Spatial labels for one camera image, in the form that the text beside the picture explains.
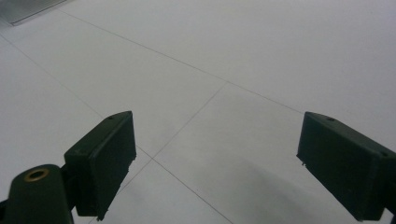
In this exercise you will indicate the clear plastic container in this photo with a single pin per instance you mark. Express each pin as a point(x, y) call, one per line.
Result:
point(25, 9)

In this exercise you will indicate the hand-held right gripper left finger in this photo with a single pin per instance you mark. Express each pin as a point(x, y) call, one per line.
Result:
point(101, 168)

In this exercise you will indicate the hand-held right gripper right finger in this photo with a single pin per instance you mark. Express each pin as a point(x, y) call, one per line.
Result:
point(345, 168)

